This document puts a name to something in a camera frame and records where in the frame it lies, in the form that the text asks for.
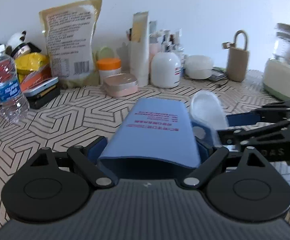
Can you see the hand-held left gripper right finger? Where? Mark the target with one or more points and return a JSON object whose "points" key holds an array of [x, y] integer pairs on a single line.
{"points": [[206, 152]]}

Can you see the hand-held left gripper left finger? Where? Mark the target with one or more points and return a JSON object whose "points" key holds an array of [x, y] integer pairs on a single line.
{"points": [[97, 150]]}

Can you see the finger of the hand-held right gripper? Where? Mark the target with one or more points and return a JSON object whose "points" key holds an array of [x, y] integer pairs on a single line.
{"points": [[260, 131], [242, 119]]}

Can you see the white cloth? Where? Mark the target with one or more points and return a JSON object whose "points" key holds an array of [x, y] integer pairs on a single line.
{"points": [[207, 107]]}

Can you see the blue plastic container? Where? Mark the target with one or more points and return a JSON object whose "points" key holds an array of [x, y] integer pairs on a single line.
{"points": [[155, 130]]}

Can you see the grey flat device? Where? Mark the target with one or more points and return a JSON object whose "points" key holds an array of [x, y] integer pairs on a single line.
{"points": [[218, 75]]}

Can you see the white-green kitchen appliance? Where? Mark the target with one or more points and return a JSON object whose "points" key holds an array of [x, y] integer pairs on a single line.
{"points": [[282, 80]]}

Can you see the translucent white bowl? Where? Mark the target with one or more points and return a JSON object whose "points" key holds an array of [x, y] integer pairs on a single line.
{"points": [[199, 66]]}

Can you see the pink flat case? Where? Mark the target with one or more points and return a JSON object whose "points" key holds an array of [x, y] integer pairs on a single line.
{"points": [[120, 85]]}

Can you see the black flat box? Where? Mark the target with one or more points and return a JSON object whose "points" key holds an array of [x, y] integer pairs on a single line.
{"points": [[45, 98]]}

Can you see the orange lid jar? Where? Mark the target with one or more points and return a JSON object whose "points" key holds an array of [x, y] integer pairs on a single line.
{"points": [[109, 67]]}

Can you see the clear spray bottle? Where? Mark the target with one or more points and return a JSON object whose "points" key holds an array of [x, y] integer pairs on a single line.
{"points": [[181, 52]]}

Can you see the white pump bottle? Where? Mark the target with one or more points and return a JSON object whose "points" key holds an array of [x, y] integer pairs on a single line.
{"points": [[165, 70]]}

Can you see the orange box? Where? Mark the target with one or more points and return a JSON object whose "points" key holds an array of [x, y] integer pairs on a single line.
{"points": [[35, 77]]}

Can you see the green round lid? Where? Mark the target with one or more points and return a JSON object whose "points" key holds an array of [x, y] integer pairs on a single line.
{"points": [[105, 53]]}

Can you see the tall white tube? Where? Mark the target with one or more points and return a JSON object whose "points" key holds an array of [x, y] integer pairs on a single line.
{"points": [[140, 55]]}

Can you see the labelled water bottle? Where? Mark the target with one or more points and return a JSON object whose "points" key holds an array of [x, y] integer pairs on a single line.
{"points": [[8, 90]]}

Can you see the yellow snack packet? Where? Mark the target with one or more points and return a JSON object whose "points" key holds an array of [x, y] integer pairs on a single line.
{"points": [[32, 62]]}

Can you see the beige stand-up pouch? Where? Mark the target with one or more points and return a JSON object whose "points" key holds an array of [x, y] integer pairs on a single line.
{"points": [[70, 42]]}

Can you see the pink cup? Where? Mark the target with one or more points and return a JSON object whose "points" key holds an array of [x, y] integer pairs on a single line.
{"points": [[154, 48]]}

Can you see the panda plush toy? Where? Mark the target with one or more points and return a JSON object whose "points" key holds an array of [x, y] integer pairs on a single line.
{"points": [[16, 42]]}

